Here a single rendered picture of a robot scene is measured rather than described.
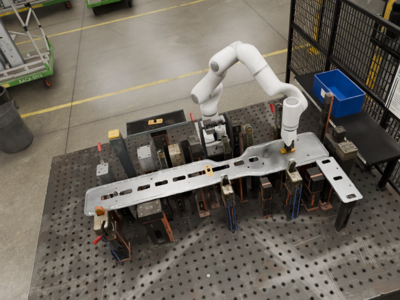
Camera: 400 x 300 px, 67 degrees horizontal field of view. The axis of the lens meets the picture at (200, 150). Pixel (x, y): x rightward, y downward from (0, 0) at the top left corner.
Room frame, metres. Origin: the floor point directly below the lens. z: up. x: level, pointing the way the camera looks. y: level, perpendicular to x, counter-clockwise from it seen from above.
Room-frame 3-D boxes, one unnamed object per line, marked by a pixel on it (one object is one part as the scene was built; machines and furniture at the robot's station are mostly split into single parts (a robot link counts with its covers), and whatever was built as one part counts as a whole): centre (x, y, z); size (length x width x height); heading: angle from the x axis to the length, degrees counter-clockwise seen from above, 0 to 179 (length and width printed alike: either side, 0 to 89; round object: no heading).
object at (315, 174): (0.98, -0.58, 0.84); 0.11 x 0.10 x 0.28; 4
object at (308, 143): (1.12, -0.01, 1.00); 1.38 x 0.22 x 0.02; 94
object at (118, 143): (1.43, 0.49, 0.92); 0.08 x 0.08 x 0.44; 4
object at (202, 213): (1.12, 0.05, 0.84); 0.17 x 0.06 x 0.29; 4
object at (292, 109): (1.16, -0.49, 1.28); 0.09 x 0.08 x 0.13; 128
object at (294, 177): (0.95, -0.45, 0.87); 0.12 x 0.09 x 0.35; 4
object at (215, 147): (1.34, -0.11, 0.94); 0.18 x 0.13 x 0.49; 94
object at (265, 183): (0.98, -0.31, 0.84); 0.11 x 0.08 x 0.29; 4
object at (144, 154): (1.27, 0.31, 0.90); 0.13 x 0.10 x 0.41; 4
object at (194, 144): (1.32, 0.02, 0.89); 0.13 x 0.11 x 0.38; 4
